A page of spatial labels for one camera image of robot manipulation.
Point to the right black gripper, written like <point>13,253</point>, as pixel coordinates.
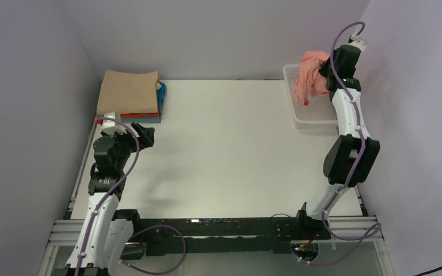
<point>323,69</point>

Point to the folded tan t shirt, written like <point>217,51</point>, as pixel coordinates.
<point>128,93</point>

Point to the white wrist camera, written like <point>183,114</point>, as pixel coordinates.
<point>111,126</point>
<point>358,42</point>

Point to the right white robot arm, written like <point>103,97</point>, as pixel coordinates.
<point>353,154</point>

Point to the pink t shirt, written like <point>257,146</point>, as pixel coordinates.
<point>309,82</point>

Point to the white plastic basket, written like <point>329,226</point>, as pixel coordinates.
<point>319,114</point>

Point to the folded blue t shirt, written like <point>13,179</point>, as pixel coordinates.
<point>161,94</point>

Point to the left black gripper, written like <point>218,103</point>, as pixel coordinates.
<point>146,135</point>

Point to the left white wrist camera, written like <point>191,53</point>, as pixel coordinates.
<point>111,126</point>

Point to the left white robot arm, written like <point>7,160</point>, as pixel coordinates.
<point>107,229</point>

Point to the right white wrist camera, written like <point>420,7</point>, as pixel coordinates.
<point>358,42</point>

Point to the folded orange t shirt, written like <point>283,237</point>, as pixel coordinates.
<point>140,115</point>

